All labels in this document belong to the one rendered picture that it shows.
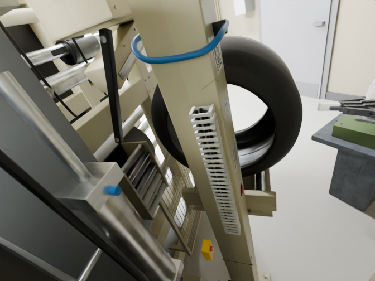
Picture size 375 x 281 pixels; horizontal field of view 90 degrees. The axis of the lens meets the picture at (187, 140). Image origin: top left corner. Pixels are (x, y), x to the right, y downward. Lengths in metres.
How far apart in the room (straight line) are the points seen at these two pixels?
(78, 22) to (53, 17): 0.08
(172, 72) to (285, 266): 1.55
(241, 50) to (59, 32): 0.54
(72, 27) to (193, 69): 0.42
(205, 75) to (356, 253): 1.67
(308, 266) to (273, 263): 0.22
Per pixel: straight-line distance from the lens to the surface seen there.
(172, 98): 0.43
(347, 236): 1.90
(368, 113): 0.92
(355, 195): 1.97
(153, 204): 0.93
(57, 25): 0.74
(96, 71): 0.75
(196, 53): 0.36
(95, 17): 0.64
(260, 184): 0.89
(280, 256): 1.74
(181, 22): 0.39
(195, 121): 0.40
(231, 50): 0.65
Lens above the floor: 1.60
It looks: 33 degrees down
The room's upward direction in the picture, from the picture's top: 19 degrees counter-clockwise
